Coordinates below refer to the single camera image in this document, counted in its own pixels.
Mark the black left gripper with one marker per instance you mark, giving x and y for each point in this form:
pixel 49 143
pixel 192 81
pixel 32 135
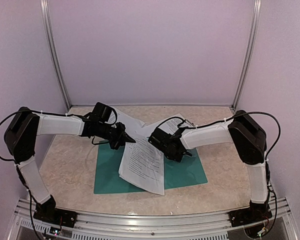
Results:
pixel 122 138

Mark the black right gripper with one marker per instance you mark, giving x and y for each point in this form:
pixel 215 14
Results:
pixel 179 158

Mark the printed paper sheet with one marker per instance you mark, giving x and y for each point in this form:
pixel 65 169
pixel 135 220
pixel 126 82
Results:
pixel 132 125
pixel 169 125

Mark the dark teal folder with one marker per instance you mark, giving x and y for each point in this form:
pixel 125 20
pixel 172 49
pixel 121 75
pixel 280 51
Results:
pixel 188 172

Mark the silver clipboard clip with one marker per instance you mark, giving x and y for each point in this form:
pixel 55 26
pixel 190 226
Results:
pixel 188 123

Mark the paper sheets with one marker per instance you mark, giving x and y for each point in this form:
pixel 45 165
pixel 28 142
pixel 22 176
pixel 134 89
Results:
pixel 142 165

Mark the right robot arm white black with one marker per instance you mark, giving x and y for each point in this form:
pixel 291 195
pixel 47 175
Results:
pixel 248 137

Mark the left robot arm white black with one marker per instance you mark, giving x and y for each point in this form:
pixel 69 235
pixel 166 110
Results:
pixel 27 124

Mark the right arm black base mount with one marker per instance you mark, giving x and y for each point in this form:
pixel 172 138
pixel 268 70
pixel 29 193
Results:
pixel 256 212

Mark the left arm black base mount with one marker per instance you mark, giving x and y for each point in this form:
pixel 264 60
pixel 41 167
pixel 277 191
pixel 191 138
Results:
pixel 49 213

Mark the front aluminium rail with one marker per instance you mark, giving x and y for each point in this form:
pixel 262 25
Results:
pixel 101 226

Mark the left aluminium frame post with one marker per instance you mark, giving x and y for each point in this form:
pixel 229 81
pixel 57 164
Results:
pixel 44 5

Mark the aluminium frame post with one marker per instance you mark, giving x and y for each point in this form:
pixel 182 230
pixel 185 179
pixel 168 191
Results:
pixel 248 53
pixel 44 5

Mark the right aluminium frame post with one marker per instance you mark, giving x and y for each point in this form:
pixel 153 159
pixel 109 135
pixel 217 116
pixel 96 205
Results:
pixel 248 53

